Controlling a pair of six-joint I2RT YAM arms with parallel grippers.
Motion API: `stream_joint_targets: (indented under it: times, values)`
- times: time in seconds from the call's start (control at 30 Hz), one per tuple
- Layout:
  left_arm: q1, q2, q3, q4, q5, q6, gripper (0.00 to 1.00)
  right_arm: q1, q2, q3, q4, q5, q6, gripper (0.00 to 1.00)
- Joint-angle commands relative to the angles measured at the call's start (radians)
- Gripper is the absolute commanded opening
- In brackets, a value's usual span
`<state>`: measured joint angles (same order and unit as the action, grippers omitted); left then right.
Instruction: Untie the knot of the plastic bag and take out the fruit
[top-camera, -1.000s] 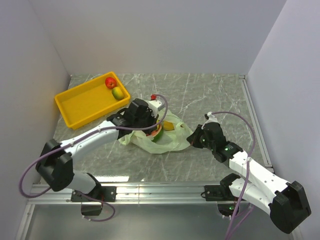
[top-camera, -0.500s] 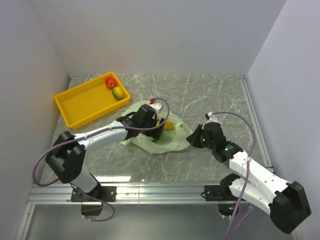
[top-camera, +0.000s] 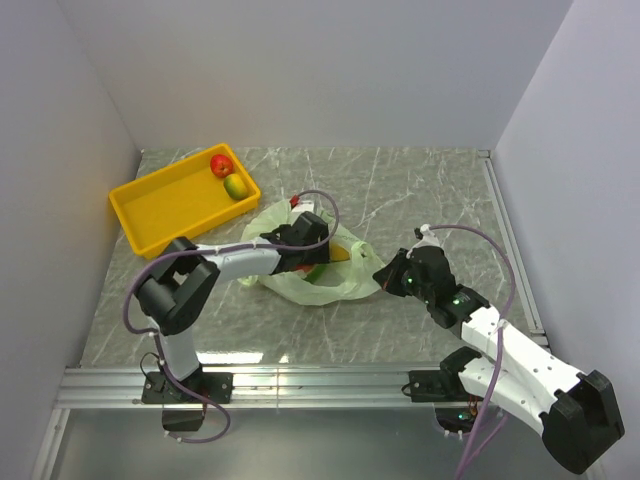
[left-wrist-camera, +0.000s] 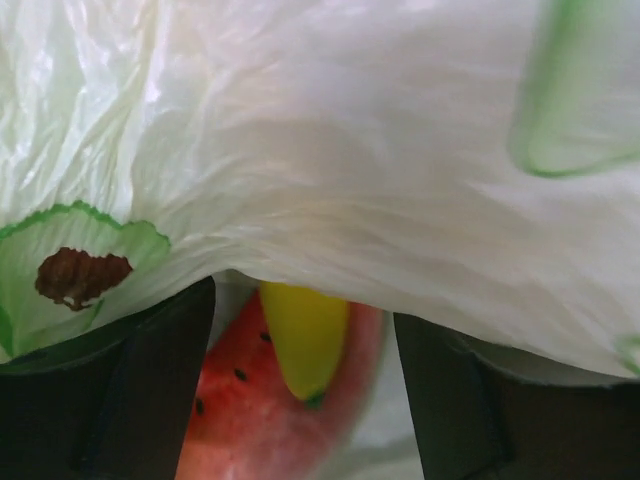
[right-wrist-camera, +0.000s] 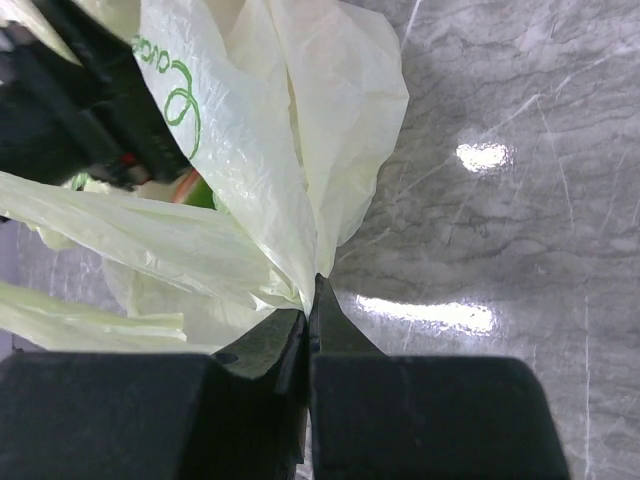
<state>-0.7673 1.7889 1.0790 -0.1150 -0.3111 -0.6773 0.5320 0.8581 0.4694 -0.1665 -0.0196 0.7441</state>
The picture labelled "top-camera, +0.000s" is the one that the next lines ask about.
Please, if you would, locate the yellow toy fruit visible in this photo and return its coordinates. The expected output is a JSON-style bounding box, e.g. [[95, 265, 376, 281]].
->
[[223, 173, 249, 201]]

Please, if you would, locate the red toy fruit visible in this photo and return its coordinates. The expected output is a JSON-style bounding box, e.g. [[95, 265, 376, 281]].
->
[[209, 154, 234, 179]]

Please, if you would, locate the aluminium front rail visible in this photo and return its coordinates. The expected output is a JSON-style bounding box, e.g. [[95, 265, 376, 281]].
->
[[54, 364, 437, 410]]

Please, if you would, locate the yellow toy lemon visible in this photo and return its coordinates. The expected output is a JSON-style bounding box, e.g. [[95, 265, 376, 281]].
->
[[329, 243, 350, 262]]

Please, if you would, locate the aluminium side rail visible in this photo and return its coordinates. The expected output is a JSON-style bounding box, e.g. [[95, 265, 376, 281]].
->
[[477, 150, 549, 349]]

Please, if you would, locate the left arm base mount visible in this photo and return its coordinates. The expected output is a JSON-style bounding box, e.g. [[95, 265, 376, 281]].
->
[[140, 371, 233, 443]]

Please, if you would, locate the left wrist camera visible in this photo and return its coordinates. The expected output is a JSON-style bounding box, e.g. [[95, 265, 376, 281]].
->
[[289, 195, 316, 214]]

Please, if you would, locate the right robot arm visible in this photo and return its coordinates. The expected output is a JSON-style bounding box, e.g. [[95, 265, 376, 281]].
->
[[373, 245, 625, 475]]

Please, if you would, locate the green plastic bag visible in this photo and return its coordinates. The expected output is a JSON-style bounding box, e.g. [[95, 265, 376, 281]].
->
[[239, 200, 384, 306]]

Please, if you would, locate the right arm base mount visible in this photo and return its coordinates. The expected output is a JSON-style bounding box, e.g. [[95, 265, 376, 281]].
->
[[401, 370, 479, 436]]

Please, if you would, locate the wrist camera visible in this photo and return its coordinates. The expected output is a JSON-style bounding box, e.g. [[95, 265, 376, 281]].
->
[[289, 195, 316, 214], [411, 224, 441, 251]]

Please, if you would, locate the watermelon slice toy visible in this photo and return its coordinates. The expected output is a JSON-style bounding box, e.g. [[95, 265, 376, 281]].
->
[[294, 264, 328, 284]]

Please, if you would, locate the yellow plastic tray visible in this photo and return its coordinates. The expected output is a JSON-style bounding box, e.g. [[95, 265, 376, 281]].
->
[[109, 143, 261, 259]]

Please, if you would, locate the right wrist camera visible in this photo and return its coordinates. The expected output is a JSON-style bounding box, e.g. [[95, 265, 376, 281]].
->
[[411, 224, 441, 251]]

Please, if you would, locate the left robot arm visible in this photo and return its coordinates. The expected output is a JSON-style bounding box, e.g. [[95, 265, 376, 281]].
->
[[123, 212, 337, 403]]

